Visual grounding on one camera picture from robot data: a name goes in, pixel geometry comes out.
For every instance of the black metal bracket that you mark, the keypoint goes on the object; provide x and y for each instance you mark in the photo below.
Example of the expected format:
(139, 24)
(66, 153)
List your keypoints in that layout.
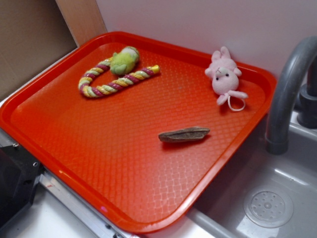
(20, 174)

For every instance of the grey toy faucet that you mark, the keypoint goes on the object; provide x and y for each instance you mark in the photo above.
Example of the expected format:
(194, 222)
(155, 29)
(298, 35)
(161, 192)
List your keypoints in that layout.
(296, 90)

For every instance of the brown wood chip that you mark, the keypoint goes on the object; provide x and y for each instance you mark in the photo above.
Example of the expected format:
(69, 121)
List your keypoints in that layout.
(184, 135)

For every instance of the red plastic tray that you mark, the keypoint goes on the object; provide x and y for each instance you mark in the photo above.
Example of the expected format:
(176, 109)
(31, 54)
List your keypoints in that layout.
(107, 149)

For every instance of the striped rope toy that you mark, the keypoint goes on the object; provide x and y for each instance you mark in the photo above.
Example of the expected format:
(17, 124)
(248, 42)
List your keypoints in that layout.
(115, 86)

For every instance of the brown cardboard panel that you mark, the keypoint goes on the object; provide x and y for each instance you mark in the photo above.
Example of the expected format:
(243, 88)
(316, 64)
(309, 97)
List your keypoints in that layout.
(36, 33)

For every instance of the green plush toy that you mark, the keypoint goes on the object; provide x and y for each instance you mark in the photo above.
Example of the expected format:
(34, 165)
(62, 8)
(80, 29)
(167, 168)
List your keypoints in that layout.
(123, 62)

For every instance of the clear sink drain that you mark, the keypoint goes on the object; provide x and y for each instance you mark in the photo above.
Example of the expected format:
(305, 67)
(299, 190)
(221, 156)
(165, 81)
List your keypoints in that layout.
(268, 207)

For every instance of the aluminium rail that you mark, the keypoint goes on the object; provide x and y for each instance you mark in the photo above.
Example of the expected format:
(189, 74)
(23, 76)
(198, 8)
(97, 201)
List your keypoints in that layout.
(80, 209)

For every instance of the grey toy sink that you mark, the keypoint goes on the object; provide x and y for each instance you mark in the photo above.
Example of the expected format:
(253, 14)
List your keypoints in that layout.
(219, 210)

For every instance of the pink plush bunny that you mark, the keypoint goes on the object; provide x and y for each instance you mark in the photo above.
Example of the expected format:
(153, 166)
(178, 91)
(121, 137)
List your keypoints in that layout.
(224, 74)

